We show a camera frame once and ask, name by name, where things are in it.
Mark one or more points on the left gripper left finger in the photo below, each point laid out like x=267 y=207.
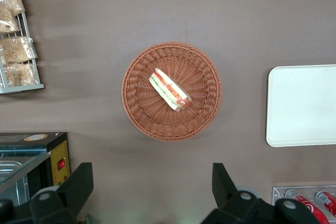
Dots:
x=76 y=184

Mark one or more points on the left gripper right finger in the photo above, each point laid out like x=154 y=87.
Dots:
x=225 y=190

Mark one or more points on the tray of packaged snacks right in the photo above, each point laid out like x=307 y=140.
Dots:
x=23 y=89

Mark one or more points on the beige plastic tray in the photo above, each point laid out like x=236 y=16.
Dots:
x=302 y=106

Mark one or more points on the black sealing machine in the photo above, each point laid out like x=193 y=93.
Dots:
x=59 y=153

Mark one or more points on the clear acrylic bottle rack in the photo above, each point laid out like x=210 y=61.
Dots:
x=278 y=195

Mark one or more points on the steel food pan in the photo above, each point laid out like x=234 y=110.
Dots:
x=10 y=179

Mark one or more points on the red cola bottle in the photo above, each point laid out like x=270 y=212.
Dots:
x=309 y=208
x=329 y=201

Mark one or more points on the round brown wicker basket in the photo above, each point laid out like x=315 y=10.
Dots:
x=147 y=119

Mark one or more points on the wrapped triangle sandwich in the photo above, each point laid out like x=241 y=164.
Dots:
x=169 y=90

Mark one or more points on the clear bag of crackers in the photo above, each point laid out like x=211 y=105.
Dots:
x=15 y=51
x=8 y=22
x=21 y=74
x=13 y=1

